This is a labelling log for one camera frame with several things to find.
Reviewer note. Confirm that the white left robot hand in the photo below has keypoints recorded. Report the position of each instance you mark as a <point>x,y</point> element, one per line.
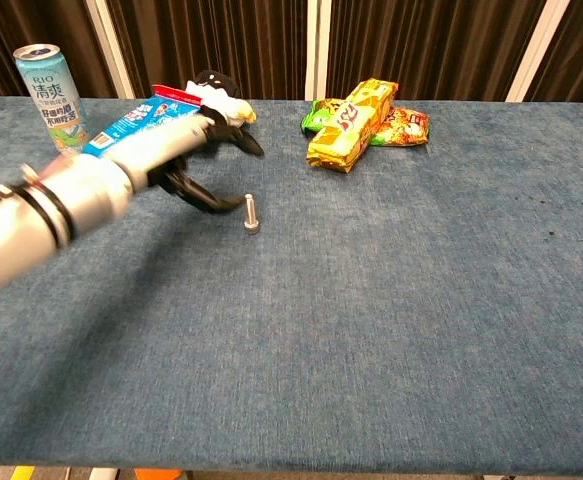
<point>161,145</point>

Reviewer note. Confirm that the small white bolt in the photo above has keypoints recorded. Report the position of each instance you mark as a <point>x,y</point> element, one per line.
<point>251,217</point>

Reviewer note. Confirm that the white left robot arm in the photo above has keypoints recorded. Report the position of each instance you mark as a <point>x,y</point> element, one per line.
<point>36,220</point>

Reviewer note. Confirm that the blue chips bag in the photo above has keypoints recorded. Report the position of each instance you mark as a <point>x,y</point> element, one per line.
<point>136,120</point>

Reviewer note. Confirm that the black and white plush toy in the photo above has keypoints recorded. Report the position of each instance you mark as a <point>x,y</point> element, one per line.
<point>221,95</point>

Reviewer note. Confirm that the light blue drink can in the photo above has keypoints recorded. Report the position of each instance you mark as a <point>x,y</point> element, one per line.
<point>53,100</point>

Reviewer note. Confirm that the green snack bag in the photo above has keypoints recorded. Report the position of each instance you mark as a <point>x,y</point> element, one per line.
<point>318,117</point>

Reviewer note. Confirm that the yellow biscuit pack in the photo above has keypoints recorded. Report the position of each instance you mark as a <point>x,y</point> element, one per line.
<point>351,130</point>

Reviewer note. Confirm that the orange snack bag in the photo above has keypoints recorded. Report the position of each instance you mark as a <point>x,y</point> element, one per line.
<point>403,127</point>

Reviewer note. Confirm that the blue table cloth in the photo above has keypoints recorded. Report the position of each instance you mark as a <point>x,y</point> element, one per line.
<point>346,325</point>

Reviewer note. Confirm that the white partition post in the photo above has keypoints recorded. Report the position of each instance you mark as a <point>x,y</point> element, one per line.
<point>538,50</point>
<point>108,45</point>
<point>319,50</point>

